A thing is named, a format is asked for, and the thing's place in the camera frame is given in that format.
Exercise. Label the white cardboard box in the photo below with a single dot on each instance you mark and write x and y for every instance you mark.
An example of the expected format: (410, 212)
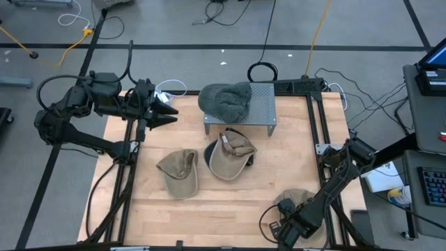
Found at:
(381, 179)

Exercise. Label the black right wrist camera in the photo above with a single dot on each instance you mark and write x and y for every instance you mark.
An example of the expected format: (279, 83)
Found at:
(287, 206)

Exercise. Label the grey metal table foot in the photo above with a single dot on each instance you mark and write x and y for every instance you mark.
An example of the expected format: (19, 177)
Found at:
(42, 2)
(15, 82)

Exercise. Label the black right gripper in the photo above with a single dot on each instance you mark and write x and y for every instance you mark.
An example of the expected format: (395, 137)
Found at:
(292, 231)

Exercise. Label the white wipes canister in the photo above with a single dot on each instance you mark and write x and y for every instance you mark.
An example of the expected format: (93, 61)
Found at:
(399, 196)

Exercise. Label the black perforated power box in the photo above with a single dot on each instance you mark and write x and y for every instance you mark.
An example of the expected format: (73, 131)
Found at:
(299, 86)

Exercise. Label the black aluminium table frame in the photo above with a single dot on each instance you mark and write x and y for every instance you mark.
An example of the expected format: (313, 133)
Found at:
(128, 209)

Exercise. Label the black keyboard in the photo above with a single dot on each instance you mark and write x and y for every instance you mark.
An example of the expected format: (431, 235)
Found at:
(433, 186)

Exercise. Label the silver mounting bracket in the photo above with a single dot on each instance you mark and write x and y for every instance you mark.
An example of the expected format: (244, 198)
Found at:
(134, 147)
(320, 149)

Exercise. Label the grey perforated metal stand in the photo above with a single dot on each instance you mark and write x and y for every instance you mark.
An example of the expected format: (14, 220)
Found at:
(263, 104)

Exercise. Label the black metal beam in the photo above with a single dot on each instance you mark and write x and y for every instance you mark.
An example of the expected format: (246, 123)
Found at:
(393, 151)

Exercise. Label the grey fabric bundle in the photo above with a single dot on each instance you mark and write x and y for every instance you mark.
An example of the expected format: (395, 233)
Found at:
(111, 3)

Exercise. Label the black labelled device box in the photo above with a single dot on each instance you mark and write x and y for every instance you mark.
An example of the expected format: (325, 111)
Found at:
(432, 83)

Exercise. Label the laptop with blue screen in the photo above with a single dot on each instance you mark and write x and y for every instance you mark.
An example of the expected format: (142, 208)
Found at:
(437, 57)

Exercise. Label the black caster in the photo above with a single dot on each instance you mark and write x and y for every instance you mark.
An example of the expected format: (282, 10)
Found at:
(5, 116)

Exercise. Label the grey desk top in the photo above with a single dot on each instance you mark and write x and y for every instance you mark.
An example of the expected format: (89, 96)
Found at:
(428, 223)
(425, 118)

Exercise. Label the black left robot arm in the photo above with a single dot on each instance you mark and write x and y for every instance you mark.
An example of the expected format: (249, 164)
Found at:
(87, 141)

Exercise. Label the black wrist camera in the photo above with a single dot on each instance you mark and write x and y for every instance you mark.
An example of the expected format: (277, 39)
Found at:
(141, 132)
(287, 206)

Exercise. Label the tan baseball cap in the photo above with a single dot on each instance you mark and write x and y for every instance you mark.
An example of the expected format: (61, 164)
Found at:
(296, 195)
(226, 164)
(179, 181)

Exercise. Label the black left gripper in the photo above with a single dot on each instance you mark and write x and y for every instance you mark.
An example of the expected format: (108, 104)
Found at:
(141, 99)

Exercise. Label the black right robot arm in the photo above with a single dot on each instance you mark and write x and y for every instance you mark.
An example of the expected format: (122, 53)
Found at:
(334, 188)

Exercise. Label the black phone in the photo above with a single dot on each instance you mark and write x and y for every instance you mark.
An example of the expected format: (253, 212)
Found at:
(362, 226)

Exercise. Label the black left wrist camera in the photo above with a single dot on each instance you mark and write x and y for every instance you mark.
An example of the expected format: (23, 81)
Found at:
(141, 132)

